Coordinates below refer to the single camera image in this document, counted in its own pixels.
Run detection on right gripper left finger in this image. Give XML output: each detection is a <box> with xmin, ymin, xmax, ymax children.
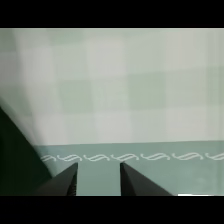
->
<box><xmin>33</xmin><ymin>162</ymin><xmax>79</xmax><ymax>197</ymax></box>

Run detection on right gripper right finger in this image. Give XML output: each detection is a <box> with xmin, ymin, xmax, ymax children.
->
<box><xmin>119</xmin><ymin>161</ymin><xmax>174</xmax><ymax>197</ymax></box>

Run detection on dark green T-shirt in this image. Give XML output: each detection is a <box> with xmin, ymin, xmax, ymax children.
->
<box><xmin>0</xmin><ymin>105</ymin><xmax>54</xmax><ymax>197</ymax></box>

